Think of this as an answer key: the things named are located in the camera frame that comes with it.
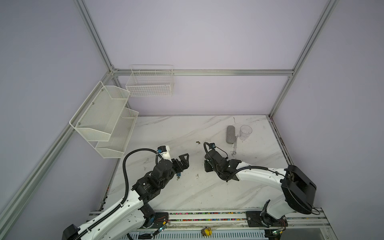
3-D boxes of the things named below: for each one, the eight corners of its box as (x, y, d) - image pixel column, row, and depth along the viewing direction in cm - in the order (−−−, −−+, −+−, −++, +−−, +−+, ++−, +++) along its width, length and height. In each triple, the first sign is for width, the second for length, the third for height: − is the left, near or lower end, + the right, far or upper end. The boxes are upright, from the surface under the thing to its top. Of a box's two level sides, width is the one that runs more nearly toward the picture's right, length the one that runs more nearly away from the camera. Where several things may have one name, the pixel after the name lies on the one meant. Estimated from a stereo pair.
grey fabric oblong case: (226, 143, 106) (226, 140, 104) (226, 127, 116) (227, 124, 113) (234, 144, 105) (235, 142, 103) (234, 128, 115) (235, 125, 113)
